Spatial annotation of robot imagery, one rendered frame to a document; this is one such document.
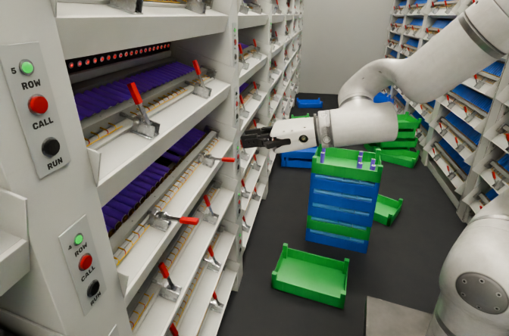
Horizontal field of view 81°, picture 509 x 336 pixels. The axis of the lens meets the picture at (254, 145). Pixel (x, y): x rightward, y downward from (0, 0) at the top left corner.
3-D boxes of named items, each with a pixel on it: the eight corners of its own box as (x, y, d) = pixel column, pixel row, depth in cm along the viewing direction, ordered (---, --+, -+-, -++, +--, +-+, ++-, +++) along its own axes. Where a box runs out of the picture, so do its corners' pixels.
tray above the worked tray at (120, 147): (227, 98, 93) (239, 54, 87) (94, 214, 39) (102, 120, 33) (167, 75, 94) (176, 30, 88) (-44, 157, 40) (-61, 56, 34)
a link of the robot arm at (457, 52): (443, -22, 50) (327, 90, 73) (478, 37, 41) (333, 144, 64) (476, 3, 53) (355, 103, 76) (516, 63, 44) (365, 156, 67)
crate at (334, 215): (370, 203, 157) (373, 191, 154) (371, 227, 140) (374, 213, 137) (313, 194, 166) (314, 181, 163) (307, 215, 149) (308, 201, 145)
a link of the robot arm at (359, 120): (328, 98, 66) (332, 132, 61) (392, 89, 63) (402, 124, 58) (330, 122, 73) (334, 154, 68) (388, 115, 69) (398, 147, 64)
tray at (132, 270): (229, 153, 101) (237, 129, 97) (120, 316, 46) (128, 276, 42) (174, 132, 102) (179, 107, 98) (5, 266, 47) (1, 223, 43)
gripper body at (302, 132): (323, 154, 64) (273, 159, 67) (323, 136, 73) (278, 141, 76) (320, 121, 61) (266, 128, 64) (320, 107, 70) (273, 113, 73)
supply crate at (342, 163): (378, 163, 148) (380, 148, 145) (379, 183, 130) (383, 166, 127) (316, 154, 156) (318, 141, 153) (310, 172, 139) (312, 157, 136)
